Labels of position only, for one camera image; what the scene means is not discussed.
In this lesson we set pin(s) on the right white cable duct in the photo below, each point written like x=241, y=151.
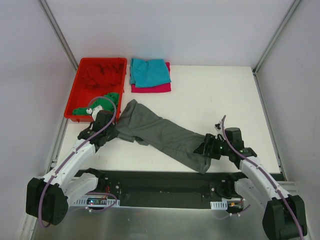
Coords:
x=219, y=205

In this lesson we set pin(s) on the folded magenta t shirt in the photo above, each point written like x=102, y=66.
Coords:
x=160, y=88

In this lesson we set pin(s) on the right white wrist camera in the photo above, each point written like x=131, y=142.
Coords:
x=219, y=126

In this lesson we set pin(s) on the aluminium rail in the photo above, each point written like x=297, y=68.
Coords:
x=269, y=126
x=57, y=144

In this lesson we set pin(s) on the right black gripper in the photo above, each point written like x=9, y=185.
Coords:
x=206, y=146

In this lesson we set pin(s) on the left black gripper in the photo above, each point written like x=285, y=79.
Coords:
x=110, y=131

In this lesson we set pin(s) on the grey t shirt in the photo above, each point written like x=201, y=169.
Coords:
x=137, y=123

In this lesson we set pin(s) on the left white cable duct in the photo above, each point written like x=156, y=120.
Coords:
x=97, y=202

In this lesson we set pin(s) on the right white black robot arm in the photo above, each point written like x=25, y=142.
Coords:
x=283, y=214

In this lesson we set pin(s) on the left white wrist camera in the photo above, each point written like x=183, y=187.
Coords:
x=93, y=112

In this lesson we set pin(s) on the red t shirt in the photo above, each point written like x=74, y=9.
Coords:
x=103, y=75

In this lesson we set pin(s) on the white cable duct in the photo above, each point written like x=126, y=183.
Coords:
x=97, y=202
x=219, y=205

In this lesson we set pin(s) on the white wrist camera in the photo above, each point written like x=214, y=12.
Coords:
x=93, y=112
x=219, y=126

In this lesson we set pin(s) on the right aluminium frame post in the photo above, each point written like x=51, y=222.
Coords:
x=295, y=4

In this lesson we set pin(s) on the right aluminium rail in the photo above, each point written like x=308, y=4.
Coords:
x=269, y=126

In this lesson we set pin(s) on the left aluminium frame post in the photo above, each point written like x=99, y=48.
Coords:
x=58, y=32

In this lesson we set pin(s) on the red plastic bin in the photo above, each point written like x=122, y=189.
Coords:
x=80, y=95

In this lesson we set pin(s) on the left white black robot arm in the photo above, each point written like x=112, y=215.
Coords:
x=49, y=198

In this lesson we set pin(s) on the folded teal t shirt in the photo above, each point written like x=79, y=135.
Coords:
x=137, y=68

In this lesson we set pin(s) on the left aluminium rail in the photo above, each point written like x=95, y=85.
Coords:
x=57, y=144

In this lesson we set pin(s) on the green t shirt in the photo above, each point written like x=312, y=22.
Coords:
x=108, y=102

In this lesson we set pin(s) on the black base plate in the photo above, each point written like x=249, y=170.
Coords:
x=174, y=190

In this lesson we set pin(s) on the aluminium frame post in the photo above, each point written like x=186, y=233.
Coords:
x=295, y=4
x=58, y=32

